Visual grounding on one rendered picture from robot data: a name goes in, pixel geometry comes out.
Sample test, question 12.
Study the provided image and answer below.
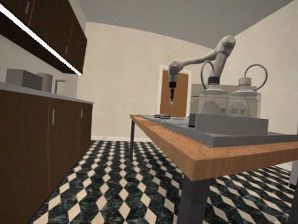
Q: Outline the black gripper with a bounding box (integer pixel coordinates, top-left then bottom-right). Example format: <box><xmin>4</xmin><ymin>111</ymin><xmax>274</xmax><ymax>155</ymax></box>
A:
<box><xmin>169</xmin><ymin>82</ymin><xmax>176</xmax><ymax>105</ymax></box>

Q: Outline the translucent plastic bottle with grey cap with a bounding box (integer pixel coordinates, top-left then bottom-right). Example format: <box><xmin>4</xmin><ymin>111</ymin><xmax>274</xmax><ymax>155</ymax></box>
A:
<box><xmin>228</xmin><ymin>77</ymin><xmax>261</xmax><ymax>118</ymax></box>

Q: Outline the translucent plastic bottle with black cap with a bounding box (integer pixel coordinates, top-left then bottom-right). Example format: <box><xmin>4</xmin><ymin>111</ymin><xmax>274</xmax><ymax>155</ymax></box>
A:
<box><xmin>198</xmin><ymin>76</ymin><xmax>228</xmax><ymax>116</ymax></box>

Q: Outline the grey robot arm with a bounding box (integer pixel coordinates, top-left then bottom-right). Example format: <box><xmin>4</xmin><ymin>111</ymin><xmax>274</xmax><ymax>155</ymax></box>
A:
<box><xmin>168</xmin><ymin>36</ymin><xmax>236</xmax><ymax>82</ymax></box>

